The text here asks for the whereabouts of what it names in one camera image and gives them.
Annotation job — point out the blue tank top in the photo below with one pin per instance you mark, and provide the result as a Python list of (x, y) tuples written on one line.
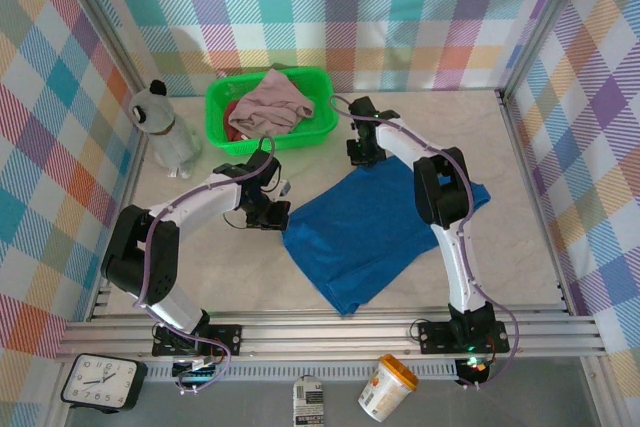
[(350, 227)]

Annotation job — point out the pink tank top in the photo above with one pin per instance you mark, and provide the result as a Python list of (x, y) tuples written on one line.
[(275, 102)]

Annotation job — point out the red tank top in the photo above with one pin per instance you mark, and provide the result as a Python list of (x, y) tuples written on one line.
[(231, 114)]

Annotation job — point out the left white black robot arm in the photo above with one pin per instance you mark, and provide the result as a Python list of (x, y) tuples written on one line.
[(210, 209)]

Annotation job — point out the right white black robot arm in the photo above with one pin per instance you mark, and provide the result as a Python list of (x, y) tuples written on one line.
[(452, 252)]

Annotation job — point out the green plastic basket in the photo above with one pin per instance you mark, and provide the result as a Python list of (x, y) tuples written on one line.
[(215, 112)]

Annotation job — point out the grey plush animal toy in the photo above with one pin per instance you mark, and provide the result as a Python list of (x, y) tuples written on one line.
[(165, 132)]

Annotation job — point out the black and white carton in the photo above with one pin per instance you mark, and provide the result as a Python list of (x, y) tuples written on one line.
[(308, 402)]

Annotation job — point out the white cup with orange lid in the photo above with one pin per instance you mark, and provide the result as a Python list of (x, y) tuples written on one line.
[(385, 392)]

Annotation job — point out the black alarm clock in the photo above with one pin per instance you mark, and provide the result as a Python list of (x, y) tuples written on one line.
[(100, 382)]

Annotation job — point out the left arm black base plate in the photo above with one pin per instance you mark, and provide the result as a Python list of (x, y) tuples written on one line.
[(225, 334)]

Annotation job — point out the aluminium cross rail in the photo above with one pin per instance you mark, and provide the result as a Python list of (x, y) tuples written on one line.
[(325, 337)]

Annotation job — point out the aluminium side rail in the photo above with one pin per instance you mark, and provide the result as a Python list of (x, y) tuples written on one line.
[(130, 187), (517, 122)]

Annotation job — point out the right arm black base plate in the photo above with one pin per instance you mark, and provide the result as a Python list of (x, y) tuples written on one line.
[(435, 337)]

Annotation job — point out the aluminium corner post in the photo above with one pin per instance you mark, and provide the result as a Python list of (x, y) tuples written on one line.
[(546, 22), (102, 17)]

